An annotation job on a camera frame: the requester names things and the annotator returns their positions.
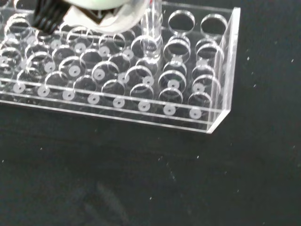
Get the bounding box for black bench cloth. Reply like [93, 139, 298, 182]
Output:
[0, 0, 301, 226]

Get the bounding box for clear acrylic test tube rack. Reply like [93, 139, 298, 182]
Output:
[0, 1, 241, 135]

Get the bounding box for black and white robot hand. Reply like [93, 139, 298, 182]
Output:
[32, 0, 147, 34]

